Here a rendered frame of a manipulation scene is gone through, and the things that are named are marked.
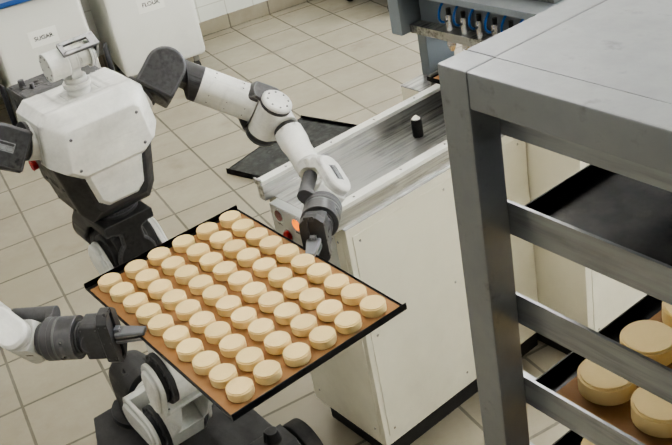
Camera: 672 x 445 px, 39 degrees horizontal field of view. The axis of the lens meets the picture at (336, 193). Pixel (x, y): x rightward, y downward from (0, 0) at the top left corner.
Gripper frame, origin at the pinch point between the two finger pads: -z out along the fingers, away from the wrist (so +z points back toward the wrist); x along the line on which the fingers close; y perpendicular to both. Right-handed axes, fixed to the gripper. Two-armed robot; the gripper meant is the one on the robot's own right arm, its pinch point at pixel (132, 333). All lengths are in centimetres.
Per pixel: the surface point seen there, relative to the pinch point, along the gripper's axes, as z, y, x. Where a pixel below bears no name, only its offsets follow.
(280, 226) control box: -13, 73, -22
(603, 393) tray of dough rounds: -82, -78, 50
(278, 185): -13, 80, -13
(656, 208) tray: -87, -75, 66
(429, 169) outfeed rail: -55, 82, -13
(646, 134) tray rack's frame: -84, -90, 80
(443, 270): -55, 80, -46
